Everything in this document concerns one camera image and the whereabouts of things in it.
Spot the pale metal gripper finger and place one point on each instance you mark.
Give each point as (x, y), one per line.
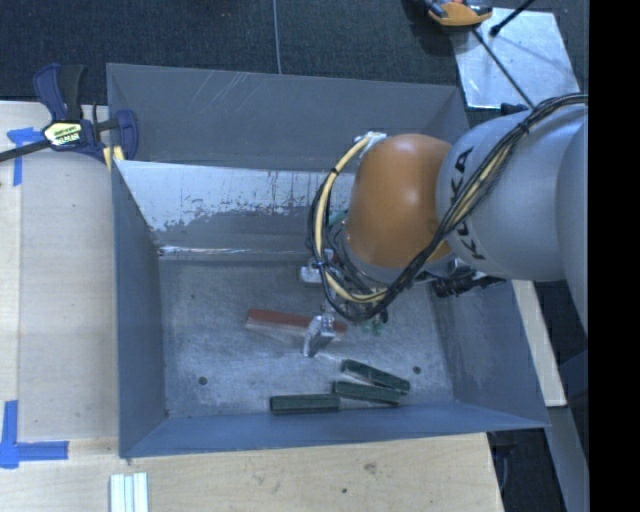
(312, 341)
(327, 330)

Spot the grey metal bin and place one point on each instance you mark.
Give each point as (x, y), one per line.
(225, 325)

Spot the red-brown flat block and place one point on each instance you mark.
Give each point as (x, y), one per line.
(277, 319)

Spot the dark green flat block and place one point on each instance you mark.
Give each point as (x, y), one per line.
(305, 403)
(376, 376)
(367, 392)

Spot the pale wood board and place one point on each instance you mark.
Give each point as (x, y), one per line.
(67, 300)

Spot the black cylinder on white bracket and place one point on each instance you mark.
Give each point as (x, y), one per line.
(457, 286)

